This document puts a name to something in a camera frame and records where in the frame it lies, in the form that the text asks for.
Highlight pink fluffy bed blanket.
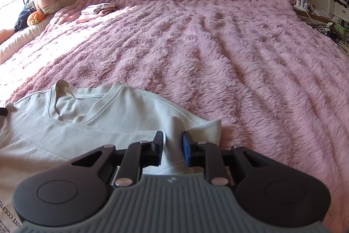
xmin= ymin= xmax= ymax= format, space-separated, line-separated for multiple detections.
xmin=1 ymin=0 xmax=348 ymax=232

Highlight small folded pink clothes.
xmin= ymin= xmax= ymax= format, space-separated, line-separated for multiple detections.
xmin=76 ymin=2 xmax=116 ymax=23

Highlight wooden bedside table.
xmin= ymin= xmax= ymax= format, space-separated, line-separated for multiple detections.
xmin=293 ymin=7 xmax=332 ymax=24

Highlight white printed sweatshirt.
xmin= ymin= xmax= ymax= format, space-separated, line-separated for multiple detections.
xmin=1 ymin=80 xmax=221 ymax=232

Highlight orange plush toy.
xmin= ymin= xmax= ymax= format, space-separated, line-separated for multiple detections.
xmin=27 ymin=11 xmax=46 ymax=26

